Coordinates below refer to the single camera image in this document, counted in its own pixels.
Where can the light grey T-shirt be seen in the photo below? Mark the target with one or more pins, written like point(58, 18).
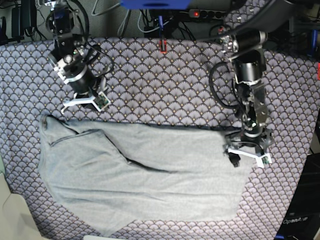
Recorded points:
point(111, 174)

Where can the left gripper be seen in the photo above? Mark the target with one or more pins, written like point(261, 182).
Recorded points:
point(260, 141)

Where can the black power strip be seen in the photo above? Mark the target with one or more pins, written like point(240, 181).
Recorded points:
point(207, 15)

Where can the beige chair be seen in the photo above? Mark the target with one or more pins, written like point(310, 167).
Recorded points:
point(16, 221)

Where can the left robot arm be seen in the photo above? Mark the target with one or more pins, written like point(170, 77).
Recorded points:
point(248, 62)

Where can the blue post right edge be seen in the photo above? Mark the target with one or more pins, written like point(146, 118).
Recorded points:
point(313, 43)

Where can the black OpenArm box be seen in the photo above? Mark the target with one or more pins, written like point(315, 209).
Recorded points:
point(302, 220)

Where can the blue camera mount bracket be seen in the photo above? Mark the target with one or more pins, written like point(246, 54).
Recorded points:
point(155, 4)

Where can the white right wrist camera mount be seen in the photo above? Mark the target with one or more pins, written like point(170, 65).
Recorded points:
point(90, 101)

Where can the patterned blue fan tablecloth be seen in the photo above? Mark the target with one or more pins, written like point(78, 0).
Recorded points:
point(151, 87)

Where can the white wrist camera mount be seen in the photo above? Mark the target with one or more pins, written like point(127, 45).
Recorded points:
point(90, 101)
point(261, 160)

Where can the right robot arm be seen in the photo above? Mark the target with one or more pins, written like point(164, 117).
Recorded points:
point(70, 30)

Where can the red table clamp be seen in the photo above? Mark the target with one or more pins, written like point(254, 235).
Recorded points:
point(163, 46)

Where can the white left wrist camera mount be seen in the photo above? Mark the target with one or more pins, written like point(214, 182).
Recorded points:
point(261, 160)

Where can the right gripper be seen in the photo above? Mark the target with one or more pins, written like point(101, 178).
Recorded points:
point(73, 69)

